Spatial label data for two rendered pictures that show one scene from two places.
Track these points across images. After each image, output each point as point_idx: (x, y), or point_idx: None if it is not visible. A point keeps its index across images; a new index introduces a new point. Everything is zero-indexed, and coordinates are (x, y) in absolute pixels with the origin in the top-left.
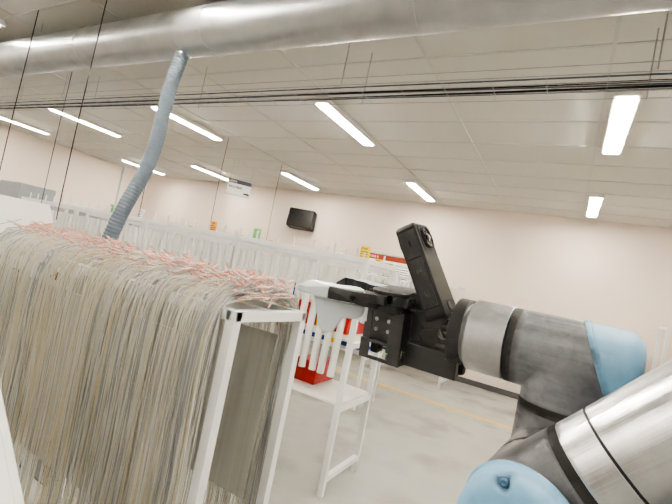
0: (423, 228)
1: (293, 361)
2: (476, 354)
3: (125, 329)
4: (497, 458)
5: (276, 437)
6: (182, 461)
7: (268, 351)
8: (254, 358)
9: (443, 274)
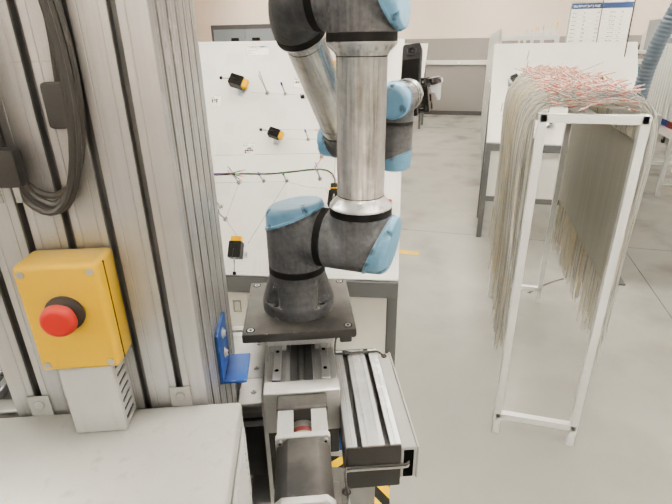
0: (408, 46)
1: (633, 164)
2: None
3: (514, 134)
4: None
5: (615, 231)
6: (517, 219)
7: (628, 157)
8: (622, 164)
9: (417, 67)
